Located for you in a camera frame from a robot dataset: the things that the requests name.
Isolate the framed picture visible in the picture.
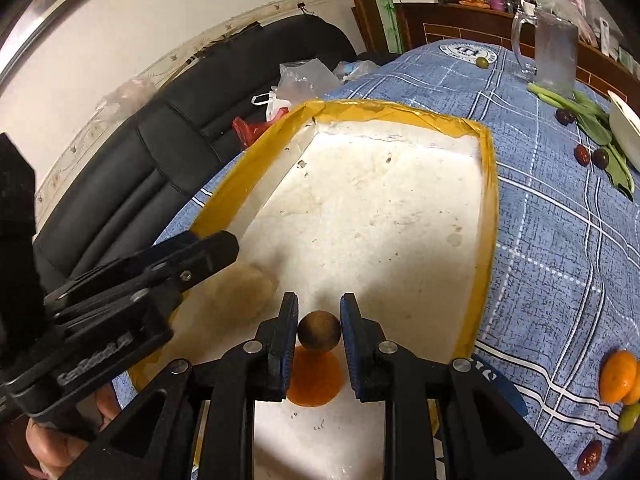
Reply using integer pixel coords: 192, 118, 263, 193
0, 0, 98, 81

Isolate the brown round fruit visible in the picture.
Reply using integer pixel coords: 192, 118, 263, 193
297, 311, 343, 353

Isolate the white bowl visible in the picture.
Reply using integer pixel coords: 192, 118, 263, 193
607, 90, 640, 173

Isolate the black leather sofa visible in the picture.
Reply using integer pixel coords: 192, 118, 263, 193
32, 14, 396, 291

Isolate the wooden cabinet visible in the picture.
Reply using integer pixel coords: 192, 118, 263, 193
390, 0, 640, 93

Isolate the white plastic bag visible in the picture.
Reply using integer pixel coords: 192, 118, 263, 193
251, 87, 292, 122

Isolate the clear plastic bag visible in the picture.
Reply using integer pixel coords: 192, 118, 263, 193
332, 60, 383, 83
277, 58, 341, 106

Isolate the person's left hand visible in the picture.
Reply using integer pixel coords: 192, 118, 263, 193
25, 385, 123, 478

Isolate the bamboo painted panel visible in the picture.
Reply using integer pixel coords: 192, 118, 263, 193
365, 0, 402, 53

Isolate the blue checked tablecloth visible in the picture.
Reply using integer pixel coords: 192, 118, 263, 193
112, 37, 640, 480

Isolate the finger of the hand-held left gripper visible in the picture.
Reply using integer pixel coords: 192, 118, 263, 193
42, 231, 202, 311
52, 230, 241, 326

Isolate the glass mug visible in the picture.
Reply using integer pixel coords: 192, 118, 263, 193
511, 2, 580, 97

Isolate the white foam box yellow tape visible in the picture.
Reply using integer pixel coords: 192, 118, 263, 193
127, 99, 501, 480

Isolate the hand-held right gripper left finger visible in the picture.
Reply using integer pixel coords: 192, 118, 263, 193
62, 291, 301, 480

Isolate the red plastic bag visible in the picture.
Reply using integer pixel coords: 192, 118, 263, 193
231, 116, 281, 150

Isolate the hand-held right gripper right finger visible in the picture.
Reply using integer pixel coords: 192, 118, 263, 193
340, 292, 576, 480

